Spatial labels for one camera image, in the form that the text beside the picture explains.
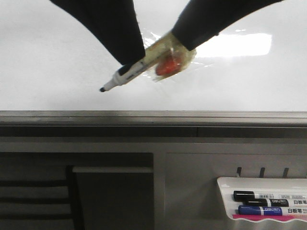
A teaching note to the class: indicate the taped black whiteboard marker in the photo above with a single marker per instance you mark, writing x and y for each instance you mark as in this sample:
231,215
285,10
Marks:
166,46

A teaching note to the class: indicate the pink wavy eraser strip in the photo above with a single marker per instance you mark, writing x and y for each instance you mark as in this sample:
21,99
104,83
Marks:
258,217

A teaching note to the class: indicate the white plastic marker tray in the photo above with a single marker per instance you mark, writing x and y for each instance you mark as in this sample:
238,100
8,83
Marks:
227,185

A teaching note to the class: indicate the white whiteboard with metal frame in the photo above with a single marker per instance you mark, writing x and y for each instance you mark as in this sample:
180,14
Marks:
251,77

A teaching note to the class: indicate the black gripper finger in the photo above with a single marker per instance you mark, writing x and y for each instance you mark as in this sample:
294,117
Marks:
112,22
203,19

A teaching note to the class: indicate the red object in tape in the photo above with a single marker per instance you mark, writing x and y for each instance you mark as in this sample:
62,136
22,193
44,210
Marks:
167,66

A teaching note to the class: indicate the black cap whiteboard marker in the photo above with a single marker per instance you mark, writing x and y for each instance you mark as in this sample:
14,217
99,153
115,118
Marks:
247,195

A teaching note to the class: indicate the black labelled whiteboard marker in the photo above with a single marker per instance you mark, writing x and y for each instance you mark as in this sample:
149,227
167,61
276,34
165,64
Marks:
264,202

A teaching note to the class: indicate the blue whiteboard marker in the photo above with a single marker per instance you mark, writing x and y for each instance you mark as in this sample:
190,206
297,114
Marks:
272,211

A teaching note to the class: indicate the dark chair back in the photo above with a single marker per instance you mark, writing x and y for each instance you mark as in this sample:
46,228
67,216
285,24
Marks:
39,198

